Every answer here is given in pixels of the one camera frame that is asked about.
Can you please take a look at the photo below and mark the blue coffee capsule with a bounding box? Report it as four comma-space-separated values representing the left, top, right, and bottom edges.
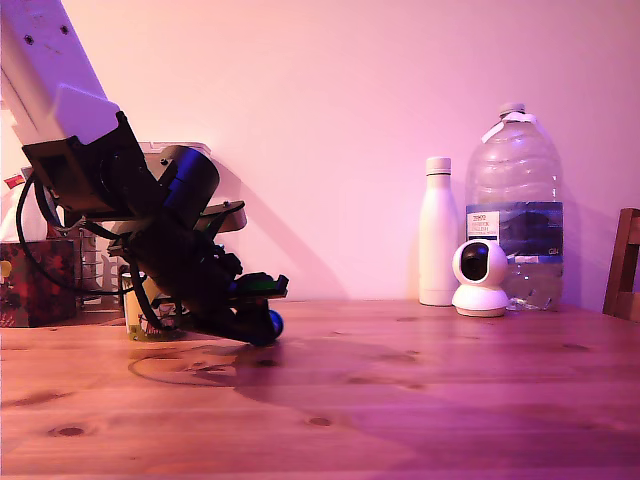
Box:
266, 309, 286, 342

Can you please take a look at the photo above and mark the white insulated bottle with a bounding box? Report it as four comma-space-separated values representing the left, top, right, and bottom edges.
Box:
418, 156, 461, 308

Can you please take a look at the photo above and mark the dark floral tissue box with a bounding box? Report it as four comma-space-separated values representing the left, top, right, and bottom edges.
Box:
0, 238, 79, 329

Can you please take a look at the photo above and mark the white tissue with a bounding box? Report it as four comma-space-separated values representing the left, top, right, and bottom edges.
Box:
0, 188, 51, 243

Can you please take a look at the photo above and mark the large clear water bottle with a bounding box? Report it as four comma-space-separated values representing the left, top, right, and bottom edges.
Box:
464, 102, 566, 313

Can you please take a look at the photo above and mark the wooden chair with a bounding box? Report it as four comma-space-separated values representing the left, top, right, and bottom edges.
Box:
601, 207, 640, 324

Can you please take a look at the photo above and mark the thin black cable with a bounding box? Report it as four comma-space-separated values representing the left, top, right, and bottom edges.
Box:
128, 264, 167, 333

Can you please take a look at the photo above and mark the wire basket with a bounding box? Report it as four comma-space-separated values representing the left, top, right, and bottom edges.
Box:
74, 233, 126, 307

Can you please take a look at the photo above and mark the small white round camera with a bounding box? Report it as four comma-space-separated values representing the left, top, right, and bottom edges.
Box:
450, 240, 512, 319

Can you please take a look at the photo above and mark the short black cable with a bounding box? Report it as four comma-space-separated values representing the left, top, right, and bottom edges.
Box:
34, 176, 69, 234

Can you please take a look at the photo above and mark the long black cable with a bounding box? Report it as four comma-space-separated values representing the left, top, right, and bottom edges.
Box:
15, 171, 129, 297

